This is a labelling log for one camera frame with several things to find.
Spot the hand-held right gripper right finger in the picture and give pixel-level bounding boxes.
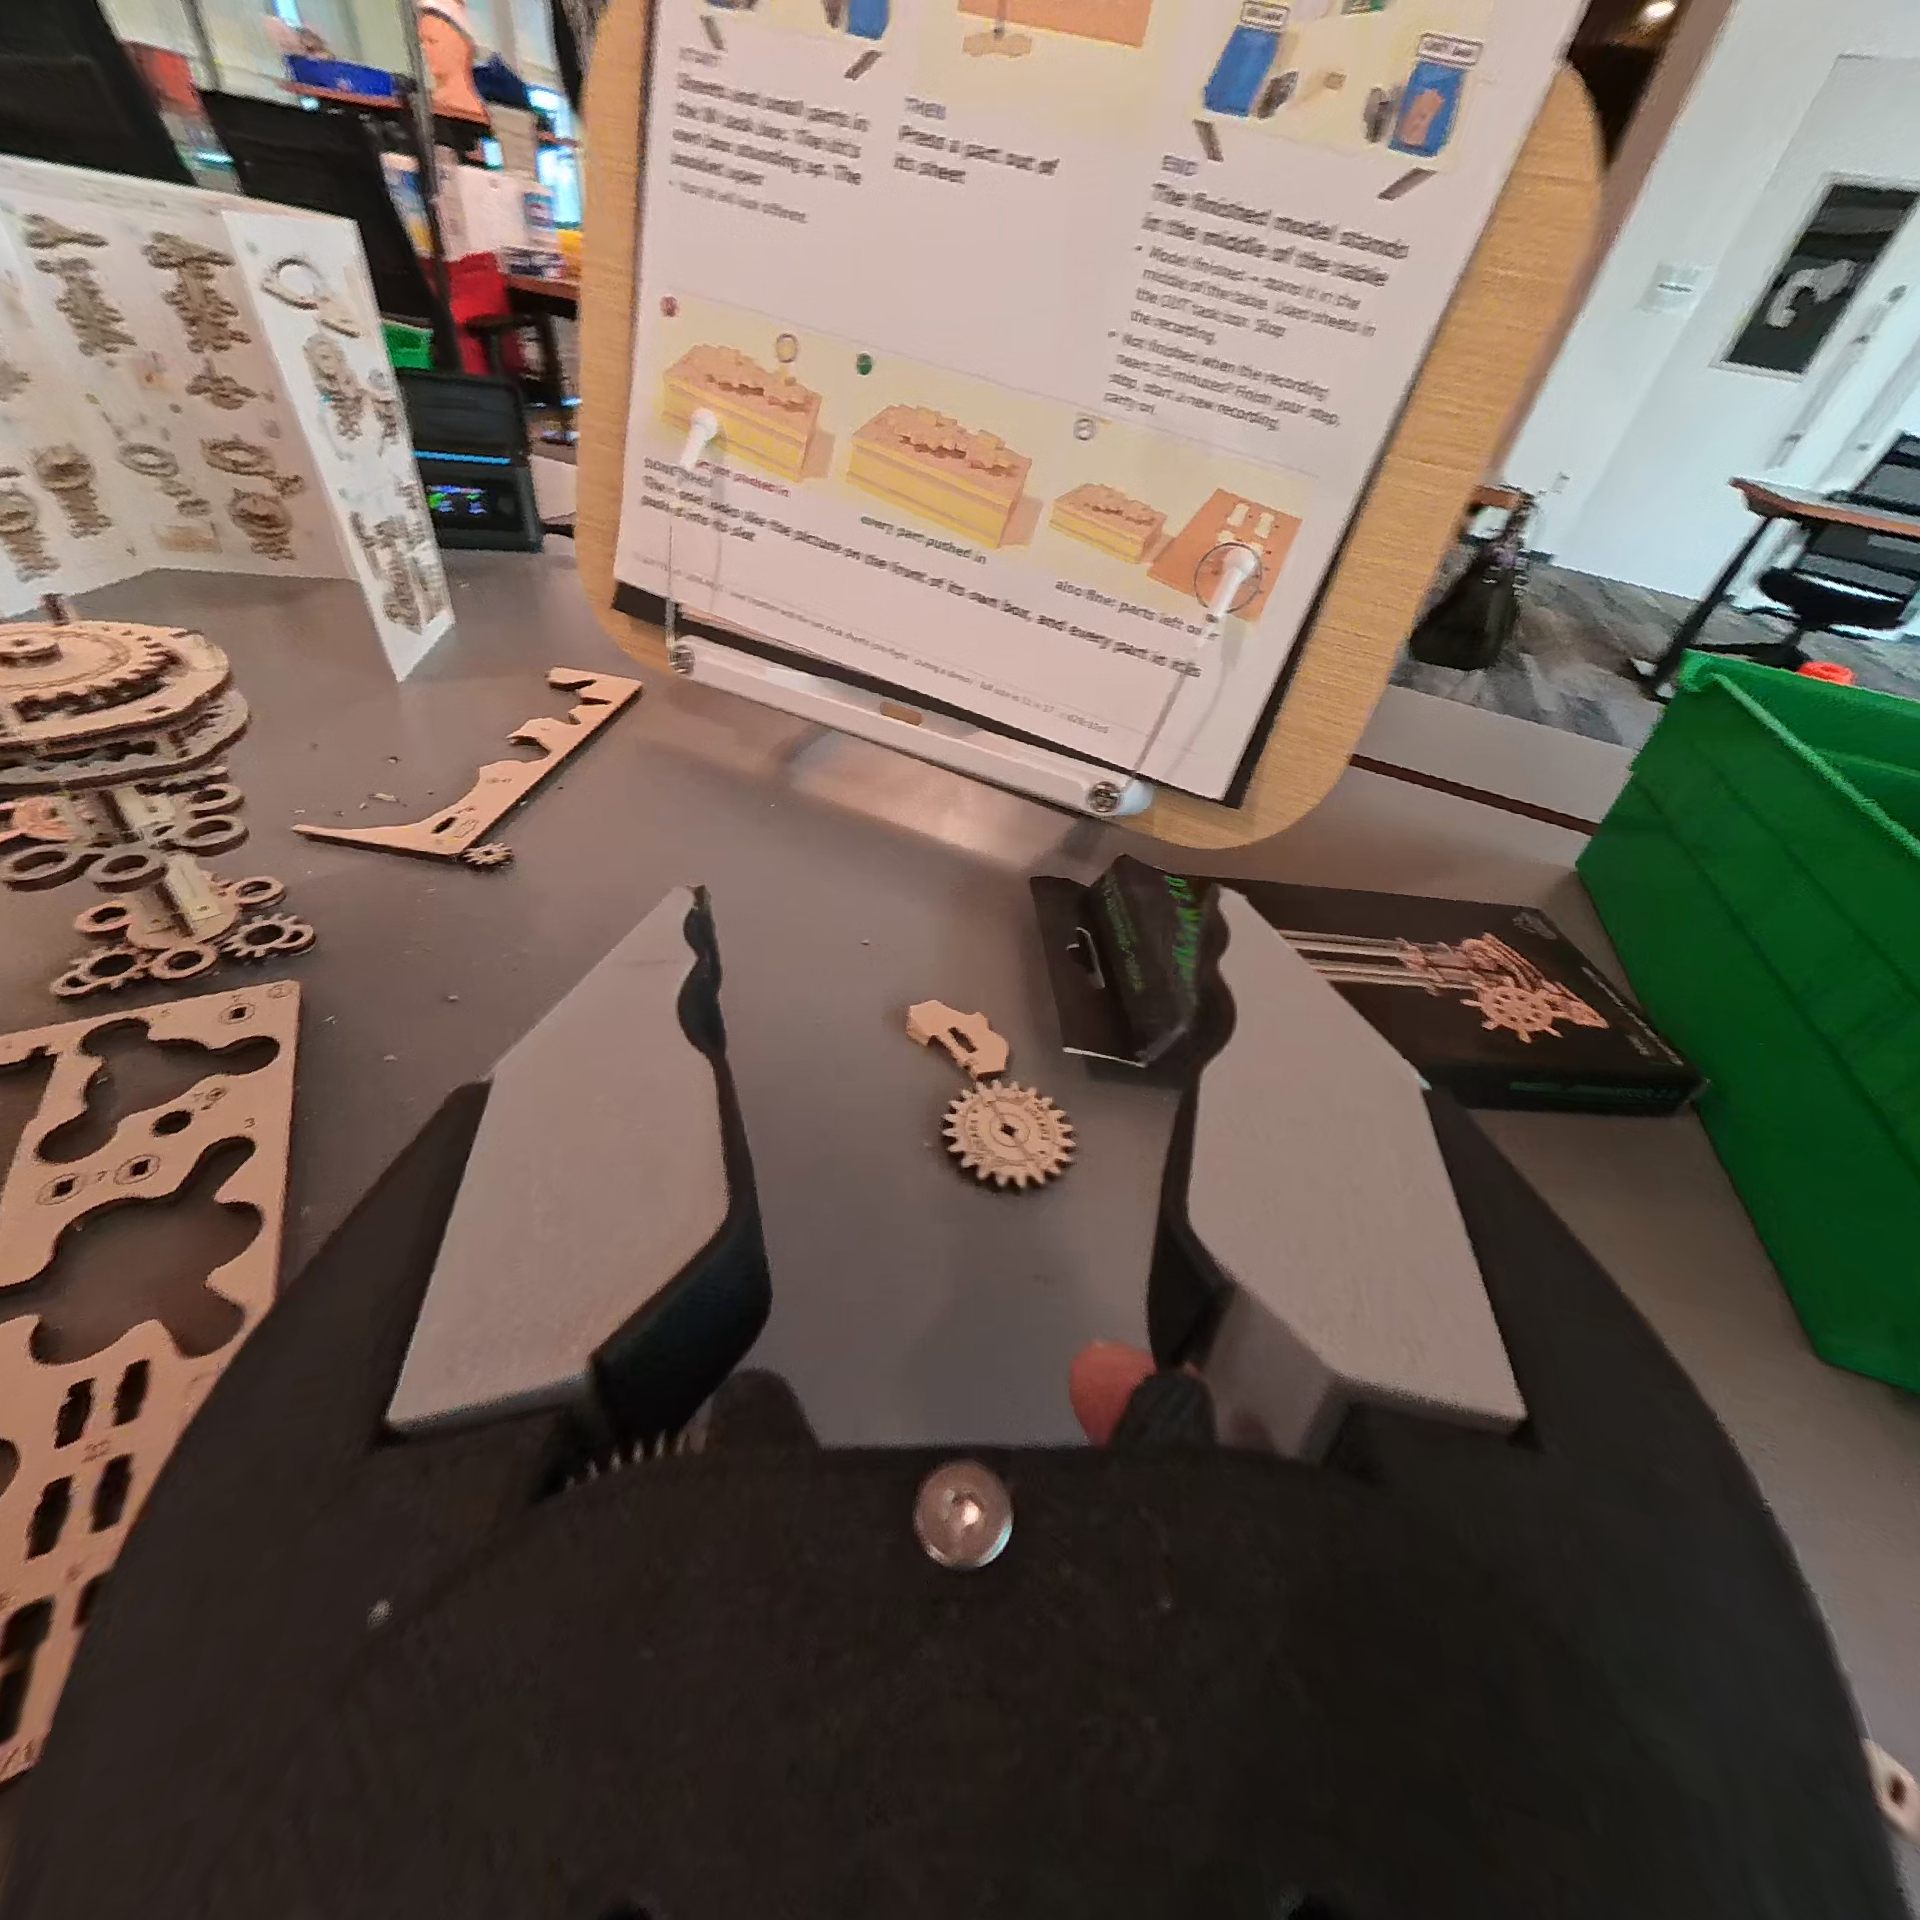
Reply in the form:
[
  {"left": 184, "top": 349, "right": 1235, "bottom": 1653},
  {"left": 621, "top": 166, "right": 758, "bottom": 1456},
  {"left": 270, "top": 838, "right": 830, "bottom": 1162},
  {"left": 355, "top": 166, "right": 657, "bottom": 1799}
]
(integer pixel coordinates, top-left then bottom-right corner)
[{"left": 1150, "top": 884, "right": 1528, "bottom": 1460}]

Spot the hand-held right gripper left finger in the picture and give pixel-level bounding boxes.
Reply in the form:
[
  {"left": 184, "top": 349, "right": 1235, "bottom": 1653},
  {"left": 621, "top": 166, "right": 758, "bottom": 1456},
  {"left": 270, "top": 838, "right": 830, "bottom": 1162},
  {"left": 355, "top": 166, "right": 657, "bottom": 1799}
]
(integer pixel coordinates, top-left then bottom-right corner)
[{"left": 385, "top": 884, "right": 774, "bottom": 1454}]

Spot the black model box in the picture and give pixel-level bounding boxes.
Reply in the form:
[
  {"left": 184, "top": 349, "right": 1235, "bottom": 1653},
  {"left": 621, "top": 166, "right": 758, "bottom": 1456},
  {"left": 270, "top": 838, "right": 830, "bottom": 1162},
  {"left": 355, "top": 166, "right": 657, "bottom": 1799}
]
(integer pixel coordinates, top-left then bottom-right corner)
[{"left": 1245, "top": 880, "right": 1707, "bottom": 1115}]

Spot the wooden gear model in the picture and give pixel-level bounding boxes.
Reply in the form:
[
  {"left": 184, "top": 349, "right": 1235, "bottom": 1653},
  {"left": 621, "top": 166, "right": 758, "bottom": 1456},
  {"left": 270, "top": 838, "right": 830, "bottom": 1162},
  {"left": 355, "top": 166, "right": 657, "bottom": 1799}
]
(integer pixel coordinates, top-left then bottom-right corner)
[{"left": 0, "top": 592, "right": 317, "bottom": 1003}]

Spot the small orange object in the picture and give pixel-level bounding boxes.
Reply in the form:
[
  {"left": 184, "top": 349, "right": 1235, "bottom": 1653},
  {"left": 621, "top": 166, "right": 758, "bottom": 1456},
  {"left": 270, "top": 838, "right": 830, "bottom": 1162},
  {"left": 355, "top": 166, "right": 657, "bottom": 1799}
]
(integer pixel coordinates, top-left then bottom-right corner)
[{"left": 1068, "top": 1338, "right": 1160, "bottom": 1444}]

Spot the wooden sheet with slot holes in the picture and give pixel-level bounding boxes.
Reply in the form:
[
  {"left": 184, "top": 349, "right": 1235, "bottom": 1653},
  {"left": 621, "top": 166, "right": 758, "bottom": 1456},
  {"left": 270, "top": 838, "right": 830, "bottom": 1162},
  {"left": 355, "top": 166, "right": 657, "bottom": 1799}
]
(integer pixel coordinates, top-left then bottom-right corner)
[{"left": 0, "top": 979, "right": 301, "bottom": 1788}]

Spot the small notched wooden part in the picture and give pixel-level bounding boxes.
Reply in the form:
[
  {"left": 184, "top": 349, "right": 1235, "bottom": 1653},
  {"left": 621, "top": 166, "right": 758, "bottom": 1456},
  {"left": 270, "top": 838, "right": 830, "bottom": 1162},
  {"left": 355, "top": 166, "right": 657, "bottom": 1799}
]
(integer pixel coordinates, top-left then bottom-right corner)
[{"left": 904, "top": 996, "right": 1011, "bottom": 1079}]

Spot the jagged wooden sheet fragment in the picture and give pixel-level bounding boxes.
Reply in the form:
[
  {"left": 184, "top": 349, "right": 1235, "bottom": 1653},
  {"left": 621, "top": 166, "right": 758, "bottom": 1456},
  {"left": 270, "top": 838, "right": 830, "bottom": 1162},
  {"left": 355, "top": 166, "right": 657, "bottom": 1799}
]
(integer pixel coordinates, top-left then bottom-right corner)
[{"left": 292, "top": 667, "right": 645, "bottom": 868}]

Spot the green plastic bin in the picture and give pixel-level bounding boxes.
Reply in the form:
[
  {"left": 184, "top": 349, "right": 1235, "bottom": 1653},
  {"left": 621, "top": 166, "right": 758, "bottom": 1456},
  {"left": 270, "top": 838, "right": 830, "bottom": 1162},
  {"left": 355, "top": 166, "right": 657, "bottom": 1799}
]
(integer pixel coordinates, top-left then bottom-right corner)
[{"left": 1574, "top": 650, "right": 1920, "bottom": 1373}]

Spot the white document holder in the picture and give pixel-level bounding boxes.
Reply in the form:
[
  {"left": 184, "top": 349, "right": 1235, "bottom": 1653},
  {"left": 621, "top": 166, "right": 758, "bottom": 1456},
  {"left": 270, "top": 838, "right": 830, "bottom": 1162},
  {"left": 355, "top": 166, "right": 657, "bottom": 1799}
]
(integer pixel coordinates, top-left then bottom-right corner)
[{"left": 667, "top": 607, "right": 1156, "bottom": 818}]

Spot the dark bag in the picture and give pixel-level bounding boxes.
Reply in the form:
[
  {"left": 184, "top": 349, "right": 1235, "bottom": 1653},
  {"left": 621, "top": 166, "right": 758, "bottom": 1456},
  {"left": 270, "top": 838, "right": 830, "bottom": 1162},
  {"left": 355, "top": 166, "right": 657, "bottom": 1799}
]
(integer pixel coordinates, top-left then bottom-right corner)
[{"left": 1411, "top": 503, "right": 1532, "bottom": 669}]

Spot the instruction sheet on wooden board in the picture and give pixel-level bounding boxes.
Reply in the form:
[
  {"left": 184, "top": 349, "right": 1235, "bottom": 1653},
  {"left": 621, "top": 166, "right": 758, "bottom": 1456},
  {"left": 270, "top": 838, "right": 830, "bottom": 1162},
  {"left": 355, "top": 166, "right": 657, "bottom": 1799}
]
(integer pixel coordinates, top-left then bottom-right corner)
[{"left": 573, "top": 0, "right": 1607, "bottom": 847}]

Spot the black device with screen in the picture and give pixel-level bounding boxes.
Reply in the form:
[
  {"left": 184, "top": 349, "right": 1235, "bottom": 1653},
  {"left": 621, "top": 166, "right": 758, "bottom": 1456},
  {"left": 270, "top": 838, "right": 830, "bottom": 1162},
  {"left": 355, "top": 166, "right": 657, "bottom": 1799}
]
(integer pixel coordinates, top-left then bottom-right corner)
[{"left": 397, "top": 371, "right": 544, "bottom": 552}]

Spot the black office chair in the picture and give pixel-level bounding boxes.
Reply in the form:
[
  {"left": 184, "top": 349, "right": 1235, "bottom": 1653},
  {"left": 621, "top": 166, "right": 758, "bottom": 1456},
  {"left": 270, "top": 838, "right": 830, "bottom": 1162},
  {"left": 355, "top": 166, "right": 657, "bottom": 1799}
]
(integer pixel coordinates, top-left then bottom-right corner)
[{"left": 1747, "top": 434, "right": 1920, "bottom": 662}]

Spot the wooden top table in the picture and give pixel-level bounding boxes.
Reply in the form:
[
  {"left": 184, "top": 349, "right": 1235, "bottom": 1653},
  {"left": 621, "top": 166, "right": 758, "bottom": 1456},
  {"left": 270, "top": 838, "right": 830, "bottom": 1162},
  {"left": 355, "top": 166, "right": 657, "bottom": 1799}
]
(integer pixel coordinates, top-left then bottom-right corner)
[{"left": 1641, "top": 477, "right": 1920, "bottom": 707}]

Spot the folded white instruction booklet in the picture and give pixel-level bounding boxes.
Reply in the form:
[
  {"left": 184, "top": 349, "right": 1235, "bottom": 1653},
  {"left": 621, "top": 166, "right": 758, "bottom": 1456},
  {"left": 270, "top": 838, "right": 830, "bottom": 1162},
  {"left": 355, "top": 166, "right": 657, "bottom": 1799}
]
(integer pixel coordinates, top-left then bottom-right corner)
[{"left": 0, "top": 151, "right": 456, "bottom": 683}]

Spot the printed instruction sheet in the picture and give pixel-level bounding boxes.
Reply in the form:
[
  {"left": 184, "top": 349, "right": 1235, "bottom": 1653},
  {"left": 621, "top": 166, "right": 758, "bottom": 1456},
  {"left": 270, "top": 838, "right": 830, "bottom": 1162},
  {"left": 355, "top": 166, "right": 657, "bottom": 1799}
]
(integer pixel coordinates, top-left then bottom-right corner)
[{"left": 612, "top": 0, "right": 1592, "bottom": 805}]

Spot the black storage shelf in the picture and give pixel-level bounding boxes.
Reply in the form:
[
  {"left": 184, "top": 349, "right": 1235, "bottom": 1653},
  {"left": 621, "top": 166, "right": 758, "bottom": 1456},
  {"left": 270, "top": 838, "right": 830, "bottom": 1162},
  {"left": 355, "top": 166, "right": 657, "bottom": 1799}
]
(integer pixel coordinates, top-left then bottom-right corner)
[{"left": 195, "top": 0, "right": 579, "bottom": 378}]

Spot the dark wall poster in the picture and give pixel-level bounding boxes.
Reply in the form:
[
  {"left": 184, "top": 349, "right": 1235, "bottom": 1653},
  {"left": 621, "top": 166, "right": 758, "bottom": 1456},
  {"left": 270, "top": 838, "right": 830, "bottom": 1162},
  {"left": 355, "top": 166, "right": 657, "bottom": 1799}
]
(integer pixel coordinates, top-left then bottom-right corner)
[{"left": 1720, "top": 176, "right": 1880, "bottom": 374}]

